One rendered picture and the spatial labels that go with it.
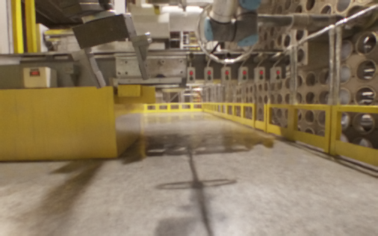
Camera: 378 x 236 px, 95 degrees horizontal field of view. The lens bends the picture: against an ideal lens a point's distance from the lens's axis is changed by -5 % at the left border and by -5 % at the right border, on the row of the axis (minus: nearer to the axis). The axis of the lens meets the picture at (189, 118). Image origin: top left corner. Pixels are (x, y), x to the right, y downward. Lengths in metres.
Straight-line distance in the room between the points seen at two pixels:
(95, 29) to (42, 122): 1.45
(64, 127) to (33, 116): 0.26
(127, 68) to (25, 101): 0.89
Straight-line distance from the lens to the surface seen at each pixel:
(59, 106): 1.78
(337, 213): 0.96
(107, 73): 2.06
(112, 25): 0.47
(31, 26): 2.82
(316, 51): 2.91
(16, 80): 2.52
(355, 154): 1.68
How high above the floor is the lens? 0.44
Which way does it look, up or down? 5 degrees down
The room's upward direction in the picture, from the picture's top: 1 degrees counter-clockwise
